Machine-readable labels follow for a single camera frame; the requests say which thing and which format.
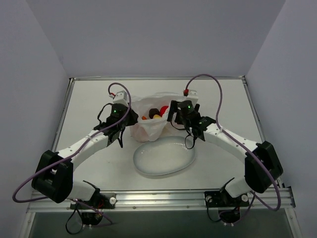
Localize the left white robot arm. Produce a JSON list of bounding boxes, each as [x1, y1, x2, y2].
[[31, 103, 138, 208]]

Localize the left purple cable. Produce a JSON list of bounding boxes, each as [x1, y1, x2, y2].
[[12, 83, 132, 226]]

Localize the red fake apple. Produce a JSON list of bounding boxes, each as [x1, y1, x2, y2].
[[159, 105, 169, 117]]

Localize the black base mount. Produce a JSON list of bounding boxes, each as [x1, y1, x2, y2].
[[204, 189, 250, 226], [71, 192, 117, 227]]

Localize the white oval plate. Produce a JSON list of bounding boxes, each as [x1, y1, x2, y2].
[[133, 136, 196, 177]]

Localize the aluminium front rail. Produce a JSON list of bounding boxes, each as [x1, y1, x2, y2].
[[27, 188, 295, 213]]

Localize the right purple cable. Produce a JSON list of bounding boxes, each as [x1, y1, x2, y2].
[[184, 73, 283, 211]]

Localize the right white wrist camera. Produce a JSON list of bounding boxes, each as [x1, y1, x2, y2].
[[183, 89, 199, 106]]

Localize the purple cable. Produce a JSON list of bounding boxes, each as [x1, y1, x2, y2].
[[184, 73, 283, 211], [12, 83, 132, 226]]

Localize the dark fake fruit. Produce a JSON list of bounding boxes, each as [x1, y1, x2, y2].
[[149, 108, 160, 119]]

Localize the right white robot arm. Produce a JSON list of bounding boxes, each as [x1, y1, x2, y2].
[[167, 100, 283, 205]]

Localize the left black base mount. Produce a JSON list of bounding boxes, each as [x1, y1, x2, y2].
[[71, 192, 117, 227]]

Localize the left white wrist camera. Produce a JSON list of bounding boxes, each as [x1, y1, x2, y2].
[[109, 91, 129, 105]]

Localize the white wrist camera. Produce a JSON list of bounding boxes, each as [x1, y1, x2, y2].
[[109, 91, 129, 105], [183, 89, 199, 106]]

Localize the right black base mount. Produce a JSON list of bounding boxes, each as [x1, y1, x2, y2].
[[204, 189, 250, 226]]

